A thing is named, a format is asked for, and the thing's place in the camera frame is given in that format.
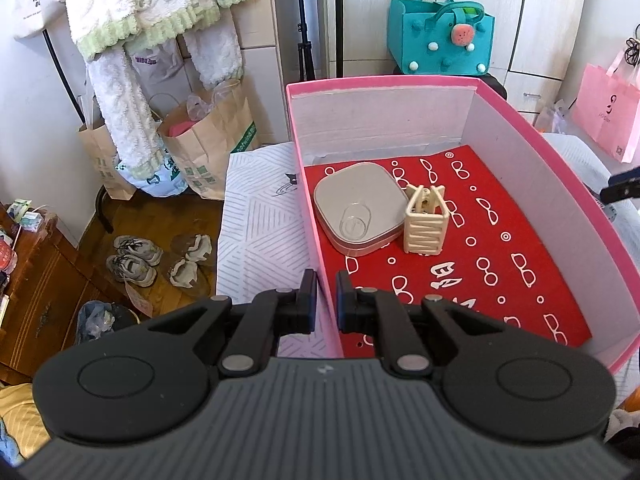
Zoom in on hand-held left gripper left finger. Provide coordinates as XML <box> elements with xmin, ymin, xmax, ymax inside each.
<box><xmin>148</xmin><ymin>268</ymin><xmax>319</xmax><ymax>378</ymax></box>

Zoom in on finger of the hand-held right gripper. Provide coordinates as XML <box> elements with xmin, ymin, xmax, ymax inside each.
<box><xmin>600</xmin><ymin>165</ymin><xmax>640</xmax><ymax>206</ymax></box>

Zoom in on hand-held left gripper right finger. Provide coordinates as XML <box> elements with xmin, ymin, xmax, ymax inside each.
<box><xmin>336</xmin><ymin>270</ymin><xmax>505</xmax><ymax>378</ymax></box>

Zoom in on pink cardboard box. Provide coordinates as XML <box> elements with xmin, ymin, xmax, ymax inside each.
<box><xmin>285</xmin><ymin>75</ymin><xmax>640</xmax><ymax>376</ymax></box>

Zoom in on pink paper bag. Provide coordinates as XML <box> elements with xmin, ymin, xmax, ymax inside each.
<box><xmin>570</xmin><ymin>47</ymin><xmax>640</xmax><ymax>163</ymax></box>

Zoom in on clear plastic bag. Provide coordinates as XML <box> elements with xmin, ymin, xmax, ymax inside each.
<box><xmin>535</xmin><ymin>100</ymin><xmax>573</xmax><ymax>133</ymax></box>

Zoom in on cream hair claw clip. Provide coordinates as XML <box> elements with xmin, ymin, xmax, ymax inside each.
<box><xmin>403</xmin><ymin>183</ymin><xmax>448</xmax><ymax>255</ymax></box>

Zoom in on beige square case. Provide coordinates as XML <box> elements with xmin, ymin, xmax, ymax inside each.
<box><xmin>313</xmin><ymin>162</ymin><xmax>410</xmax><ymax>256</ymax></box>

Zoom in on grey slipper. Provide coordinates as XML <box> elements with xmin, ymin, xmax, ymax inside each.
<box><xmin>172</xmin><ymin>234</ymin><xmax>213</xmax><ymax>263</ymax></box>
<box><xmin>167</xmin><ymin>259</ymin><xmax>201</xmax><ymax>289</ymax></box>

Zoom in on red printed cloth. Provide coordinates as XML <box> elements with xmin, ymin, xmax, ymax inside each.
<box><xmin>304</xmin><ymin>144</ymin><xmax>593</xmax><ymax>358</ymax></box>

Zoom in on grey sneaker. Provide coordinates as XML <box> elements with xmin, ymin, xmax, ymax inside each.
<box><xmin>114</xmin><ymin>235</ymin><xmax>164</xmax><ymax>267</ymax></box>
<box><xmin>105</xmin><ymin>254</ymin><xmax>157</xmax><ymax>288</ymax></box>

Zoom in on large brown paper bag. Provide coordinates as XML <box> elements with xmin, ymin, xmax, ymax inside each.
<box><xmin>157</xmin><ymin>80</ymin><xmax>258</xmax><ymax>201</ymax></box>

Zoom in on white blue plastic bag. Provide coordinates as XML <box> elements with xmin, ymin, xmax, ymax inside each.
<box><xmin>115</xmin><ymin>155</ymin><xmax>188</xmax><ymax>197</ymax></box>

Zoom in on black trash bin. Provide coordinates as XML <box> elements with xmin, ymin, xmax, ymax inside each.
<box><xmin>75</xmin><ymin>300</ymin><xmax>143</xmax><ymax>346</ymax></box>

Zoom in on teal felt handbag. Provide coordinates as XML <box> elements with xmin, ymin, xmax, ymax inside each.
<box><xmin>389</xmin><ymin>0</ymin><xmax>496</xmax><ymax>78</ymax></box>

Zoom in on small brown paper bag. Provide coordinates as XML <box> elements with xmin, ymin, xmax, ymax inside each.
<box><xmin>77</xmin><ymin>120</ymin><xmax>138</xmax><ymax>200</ymax></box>

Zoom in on wooden cabinet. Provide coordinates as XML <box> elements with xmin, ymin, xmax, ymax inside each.
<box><xmin>0</xmin><ymin>200</ymin><xmax>131</xmax><ymax>386</ymax></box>

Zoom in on white fuzzy pajama pants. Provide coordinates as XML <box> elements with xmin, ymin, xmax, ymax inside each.
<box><xmin>85</xmin><ymin>15</ymin><xmax>246</xmax><ymax>181</ymax></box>

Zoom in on grey cloth bag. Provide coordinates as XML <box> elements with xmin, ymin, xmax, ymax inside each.
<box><xmin>125</xmin><ymin>40</ymin><xmax>186</xmax><ymax>106</ymax></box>

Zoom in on black tripod stand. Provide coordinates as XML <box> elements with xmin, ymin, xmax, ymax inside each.
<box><xmin>292</xmin><ymin>0</ymin><xmax>317</xmax><ymax>81</ymax></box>

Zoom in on yellow cloth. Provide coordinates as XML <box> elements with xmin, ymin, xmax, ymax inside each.
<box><xmin>0</xmin><ymin>382</ymin><xmax>51</xmax><ymax>461</ymax></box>

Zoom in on black coat rack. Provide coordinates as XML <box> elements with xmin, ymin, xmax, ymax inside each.
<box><xmin>42</xmin><ymin>30</ymin><xmax>116</xmax><ymax>233</ymax></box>

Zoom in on white tote bag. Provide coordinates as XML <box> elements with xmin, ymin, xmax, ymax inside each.
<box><xmin>12</xmin><ymin>0</ymin><xmax>66</xmax><ymax>41</ymax></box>

